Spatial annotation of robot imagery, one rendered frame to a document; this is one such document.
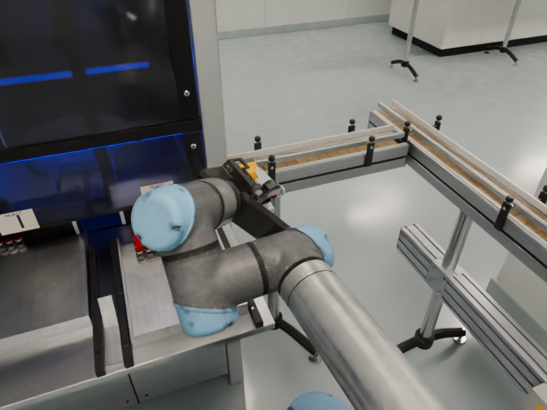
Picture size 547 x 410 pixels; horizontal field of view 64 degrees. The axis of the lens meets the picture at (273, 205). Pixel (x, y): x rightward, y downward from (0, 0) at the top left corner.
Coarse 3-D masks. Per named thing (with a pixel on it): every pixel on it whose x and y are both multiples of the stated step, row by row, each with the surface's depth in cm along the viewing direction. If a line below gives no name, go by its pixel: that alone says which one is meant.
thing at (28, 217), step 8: (0, 216) 103; (8, 216) 104; (16, 216) 105; (24, 216) 106; (32, 216) 106; (0, 224) 104; (8, 224) 105; (16, 224) 106; (24, 224) 107; (32, 224) 107; (8, 232) 106; (16, 232) 107
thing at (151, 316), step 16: (128, 256) 116; (128, 272) 111; (144, 272) 111; (160, 272) 111; (128, 288) 107; (144, 288) 107; (160, 288) 107; (128, 304) 100; (144, 304) 103; (160, 304) 103; (240, 304) 99; (128, 320) 95; (144, 320) 100; (160, 320) 100; (176, 320) 100; (144, 336) 93; (160, 336) 95
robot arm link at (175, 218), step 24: (168, 192) 51; (192, 192) 54; (216, 192) 59; (144, 216) 51; (168, 216) 50; (192, 216) 52; (216, 216) 58; (144, 240) 52; (168, 240) 50; (192, 240) 53; (216, 240) 56
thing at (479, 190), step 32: (416, 128) 155; (416, 160) 154; (448, 160) 146; (480, 160) 138; (448, 192) 142; (480, 192) 131; (512, 192) 131; (544, 192) 123; (480, 224) 131; (512, 224) 120; (544, 224) 113; (544, 256) 112
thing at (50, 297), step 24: (72, 240) 121; (0, 264) 114; (24, 264) 114; (48, 264) 114; (72, 264) 114; (0, 288) 107; (24, 288) 107; (48, 288) 107; (72, 288) 107; (0, 312) 101; (24, 312) 101; (48, 312) 101; (72, 312) 101; (0, 336) 96; (24, 336) 93; (48, 336) 96
